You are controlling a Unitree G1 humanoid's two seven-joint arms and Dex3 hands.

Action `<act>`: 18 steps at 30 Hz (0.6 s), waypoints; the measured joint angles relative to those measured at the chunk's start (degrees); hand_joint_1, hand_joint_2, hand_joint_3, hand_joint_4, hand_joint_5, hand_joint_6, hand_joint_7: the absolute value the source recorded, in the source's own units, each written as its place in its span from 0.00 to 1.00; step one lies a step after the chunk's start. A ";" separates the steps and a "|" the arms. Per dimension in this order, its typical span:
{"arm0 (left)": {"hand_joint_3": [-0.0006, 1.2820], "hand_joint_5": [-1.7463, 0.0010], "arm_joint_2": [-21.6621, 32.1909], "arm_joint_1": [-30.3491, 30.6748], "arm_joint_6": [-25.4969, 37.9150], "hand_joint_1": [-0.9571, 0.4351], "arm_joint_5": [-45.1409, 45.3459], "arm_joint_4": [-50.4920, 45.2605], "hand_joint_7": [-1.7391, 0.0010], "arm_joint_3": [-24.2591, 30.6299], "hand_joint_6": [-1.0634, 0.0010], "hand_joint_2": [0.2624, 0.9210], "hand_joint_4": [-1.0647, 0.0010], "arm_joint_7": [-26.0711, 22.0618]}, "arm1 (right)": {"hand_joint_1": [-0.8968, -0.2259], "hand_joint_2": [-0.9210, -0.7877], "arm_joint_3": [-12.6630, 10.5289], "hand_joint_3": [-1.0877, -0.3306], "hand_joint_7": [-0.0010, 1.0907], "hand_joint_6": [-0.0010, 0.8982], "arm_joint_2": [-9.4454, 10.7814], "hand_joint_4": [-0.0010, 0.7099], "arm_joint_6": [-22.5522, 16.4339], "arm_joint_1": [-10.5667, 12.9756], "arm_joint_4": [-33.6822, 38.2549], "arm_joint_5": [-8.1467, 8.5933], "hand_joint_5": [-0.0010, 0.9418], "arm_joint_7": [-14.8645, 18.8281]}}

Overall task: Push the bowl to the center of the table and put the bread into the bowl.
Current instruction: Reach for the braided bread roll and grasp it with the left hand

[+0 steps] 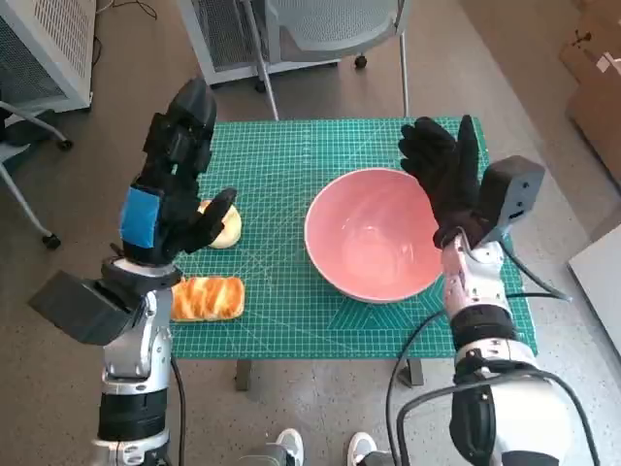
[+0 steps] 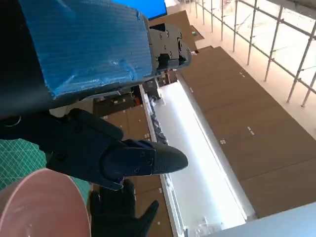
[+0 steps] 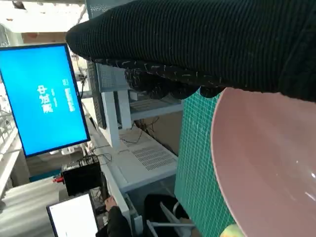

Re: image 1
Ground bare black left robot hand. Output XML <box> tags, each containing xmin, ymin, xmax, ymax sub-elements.
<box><xmin>118</xmin><ymin>77</ymin><xmax>239</xmax><ymax>267</ymax></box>

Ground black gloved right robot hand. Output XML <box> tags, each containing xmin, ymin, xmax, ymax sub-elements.
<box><xmin>397</xmin><ymin>115</ymin><xmax>491</xmax><ymax>251</ymax></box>

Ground round toy bread bun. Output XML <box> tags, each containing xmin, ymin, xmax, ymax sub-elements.
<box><xmin>196</xmin><ymin>198</ymin><xmax>243</xmax><ymax>250</ymax></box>

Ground long striped toy bread loaf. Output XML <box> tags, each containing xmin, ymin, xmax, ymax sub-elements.
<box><xmin>170</xmin><ymin>276</ymin><xmax>246</xmax><ymax>322</ymax></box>

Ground pink bowl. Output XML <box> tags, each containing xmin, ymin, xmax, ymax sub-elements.
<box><xmin>304</xmin><ymin>167</ymin><xmax>445</xmax><ymax>305</ymax></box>

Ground green cutting mat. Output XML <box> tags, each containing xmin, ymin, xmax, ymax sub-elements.
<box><xmin>169</xmin><ymin>116</ymin><xmax>539</xmax><ymax>361</ymax></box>

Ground brown cardboard box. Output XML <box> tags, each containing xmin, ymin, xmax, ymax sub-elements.
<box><xmin>557</xmin><ymin>0</ymin><xmax>621</xmax><ymax>181</ymax></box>

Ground grey office chair with casters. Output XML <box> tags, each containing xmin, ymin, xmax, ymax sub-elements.
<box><xmin>0</xmin><ymin>99</ymin><xmax>74</xmax><ymax>249</ymax></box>

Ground white board panel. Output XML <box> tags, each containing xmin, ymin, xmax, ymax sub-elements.
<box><xmin>567</xmin><ymin>225</ymin><xmax>621</xmax><ymax>350</ymax></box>

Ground white perforated wheeled cabinet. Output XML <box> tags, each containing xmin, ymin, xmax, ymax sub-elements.
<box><xmin>179</xmin><ymin>0</ymin><xmax>369</xmax><ymax>93</ymax></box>

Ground grey mesh chair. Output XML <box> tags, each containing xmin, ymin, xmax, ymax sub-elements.
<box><xmin>242</xmin><ymin>0</ymin><xmax>411</xmax><ymax>121</ymax></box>

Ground large white perforated cabinet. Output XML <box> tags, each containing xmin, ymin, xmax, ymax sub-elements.
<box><xmin>0</xmin><ymin>0</ymin><xmax>97</xmax><ymax>114</ymax></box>

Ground white right robot foot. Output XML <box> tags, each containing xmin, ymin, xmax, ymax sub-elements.
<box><xmin>346</xmin><ymin>430</ymin><xmax>378</xmax><ymax>466</ymax></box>

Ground grey right robot leg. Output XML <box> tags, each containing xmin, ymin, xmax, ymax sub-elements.
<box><xmin>363</xmin><ymin>449</ymin><xmax>407</xmax><ymax>466</ymax></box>

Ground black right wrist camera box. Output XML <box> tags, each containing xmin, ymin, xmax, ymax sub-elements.
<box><xmin>473</xmin><ymin>155</ymin><xmax>546</xmax><ymax>249</ymax></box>

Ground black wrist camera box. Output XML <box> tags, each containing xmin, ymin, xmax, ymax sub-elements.
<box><xmin>27</xmin><ymin>270</ymin><xmax>142</xmax><ymax>347</ymax></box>
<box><xmin>473</xmin><ymin>155</ymin><xmax>546</xmax><ymax>249</ymax></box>

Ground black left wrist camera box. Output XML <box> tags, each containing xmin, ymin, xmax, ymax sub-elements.
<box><xmin>27</xmin><ymin>270</ymin><xmax>142</xmax><ymax>347</ymax></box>

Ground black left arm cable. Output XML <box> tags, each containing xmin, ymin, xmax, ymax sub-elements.
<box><xmin>169</xmin><ymin>356</ymin><xmax>188</xmax><ymax>466</ymax></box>

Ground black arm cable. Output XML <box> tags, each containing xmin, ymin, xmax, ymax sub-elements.
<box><xmin>395</xmin><ymin>368</ymin><xmax>591</xmax><ymax>466</ymax></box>
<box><xmin>385</xmin><ymin>235</ymin><xmax>573</xmax><ymax>466</ymax></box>
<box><xmin>169</xmin><ymin>356</ymin><xmax>188</xmax><ymax>466</ymax></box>

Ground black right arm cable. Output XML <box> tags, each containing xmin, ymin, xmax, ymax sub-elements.
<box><xmin>385</xmin><ymin>235</ymin><xmax>573</xmax><ymax>466</ymax></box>
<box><xmin>395</xmin><ymin>368</ymin><xmax>591</xmax><ymax>466</ymax></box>

